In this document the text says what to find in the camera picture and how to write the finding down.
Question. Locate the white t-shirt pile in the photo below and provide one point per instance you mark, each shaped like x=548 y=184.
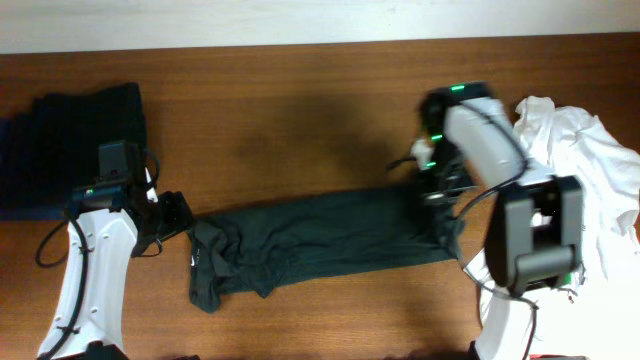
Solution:
x=596 y=315

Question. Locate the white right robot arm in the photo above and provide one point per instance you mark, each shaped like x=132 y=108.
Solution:
x=533 y=240

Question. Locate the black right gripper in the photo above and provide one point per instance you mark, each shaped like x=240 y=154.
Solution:
x=442 y=187

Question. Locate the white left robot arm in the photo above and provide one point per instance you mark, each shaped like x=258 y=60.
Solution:
x=110 y=222

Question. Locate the dark green Nike t-shirt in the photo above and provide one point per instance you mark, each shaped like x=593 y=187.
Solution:
x=259 y=249

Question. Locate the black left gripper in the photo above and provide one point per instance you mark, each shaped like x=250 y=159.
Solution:
x=179 y=213

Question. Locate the folded dark navy garment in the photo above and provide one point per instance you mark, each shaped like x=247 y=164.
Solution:
x=51 y=149

